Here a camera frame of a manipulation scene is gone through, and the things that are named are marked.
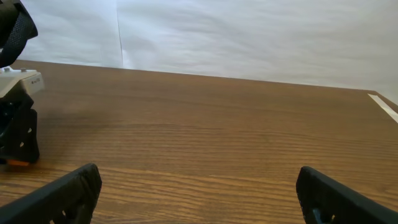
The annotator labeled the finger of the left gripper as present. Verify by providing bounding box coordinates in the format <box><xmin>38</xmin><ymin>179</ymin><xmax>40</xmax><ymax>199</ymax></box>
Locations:
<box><xmin>0</xmin><ymin>108</ymin><xmax>40</xmax><ymax>163</ymax></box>

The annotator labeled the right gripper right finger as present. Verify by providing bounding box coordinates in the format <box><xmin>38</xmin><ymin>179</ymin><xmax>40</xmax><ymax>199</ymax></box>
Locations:
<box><xmin>295</xmin><ymin>166</ymin><xmax>398</xmax><ymax>224</ymax></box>

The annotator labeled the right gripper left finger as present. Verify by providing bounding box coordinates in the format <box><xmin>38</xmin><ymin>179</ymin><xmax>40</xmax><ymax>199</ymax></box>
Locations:
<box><xmin>0</xmin><ymin>162</ymin><xmax>103</xmax><ymax>224</ymax></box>

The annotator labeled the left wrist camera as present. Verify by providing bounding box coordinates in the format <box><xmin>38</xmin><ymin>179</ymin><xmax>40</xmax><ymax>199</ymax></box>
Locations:
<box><xmin>0</xmin><ymin>66</ymin><xmax>45</xmax><ymax>99</ymax></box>

